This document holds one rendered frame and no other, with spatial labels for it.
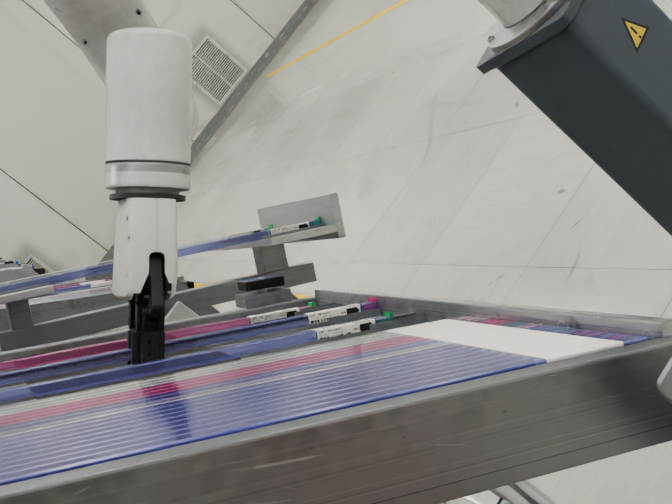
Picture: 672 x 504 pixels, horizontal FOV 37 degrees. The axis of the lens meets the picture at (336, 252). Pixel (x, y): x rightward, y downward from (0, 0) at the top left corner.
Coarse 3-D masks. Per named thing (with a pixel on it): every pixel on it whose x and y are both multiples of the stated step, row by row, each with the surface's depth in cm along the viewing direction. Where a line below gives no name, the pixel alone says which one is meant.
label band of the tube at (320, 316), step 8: (352, 304) 109; (312, 312) 107; (320, 312) 107; (328, 312) 107; (336, 312) 107; (344, 312) 108; (352, 312) 108; (312, 320) 106; (320, 320) 107; (328, 320) 107
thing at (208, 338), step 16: (368, 304) 109; (272, 320) 106; (288, 320) 105; (304, 320) 106; (192, 336) 102; (208, 336) 102; (224, 336) 103; (240, 336) 104; (112, 352) 99; (128, 352) 99; (32, 368) 96; (48, 368) 97; (64, 368) 97; (80, 368) 98; (0, 384) 95
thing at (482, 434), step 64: (512, 384) 60; (576, 384) 61; (640, 384) 63; (192, 448) 53; (256, 448) 54; (320, 448) 55; (384, 448) 57; (448, 448) 58; (512, 448) 60; (576, 448) 61; (640, 448) 63
